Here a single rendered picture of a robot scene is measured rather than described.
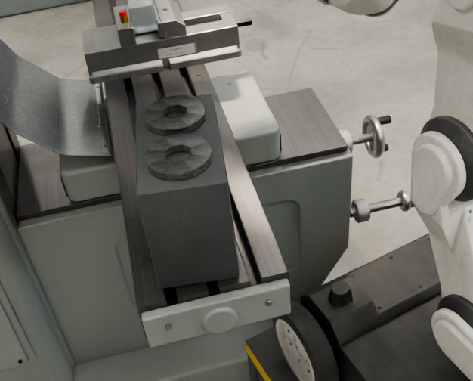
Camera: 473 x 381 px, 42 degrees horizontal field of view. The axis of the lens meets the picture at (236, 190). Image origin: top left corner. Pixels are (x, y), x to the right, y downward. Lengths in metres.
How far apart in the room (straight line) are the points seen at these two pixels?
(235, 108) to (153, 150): 0.64
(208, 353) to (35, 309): 0.49
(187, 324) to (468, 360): 0.52
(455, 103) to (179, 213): 0.46
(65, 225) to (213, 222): 0.66
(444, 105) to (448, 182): 0.12
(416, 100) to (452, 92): 2.04
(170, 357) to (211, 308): 0.87
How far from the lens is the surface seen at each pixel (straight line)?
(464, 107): 1.00
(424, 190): 1.06
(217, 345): 1.79
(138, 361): 1.80
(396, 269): 1.43
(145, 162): 0.85
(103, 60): 1.42
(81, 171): 1.37
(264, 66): 3.32
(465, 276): 1.17
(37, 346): 1.67
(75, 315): 1.68
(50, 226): 1.45
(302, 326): 1.31
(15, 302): 1.54
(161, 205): 0.81
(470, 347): 1.17
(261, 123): 1.41
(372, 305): 1.34
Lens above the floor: 1.65
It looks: 41 degrees down
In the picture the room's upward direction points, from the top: 6 degrees counter-clockwise
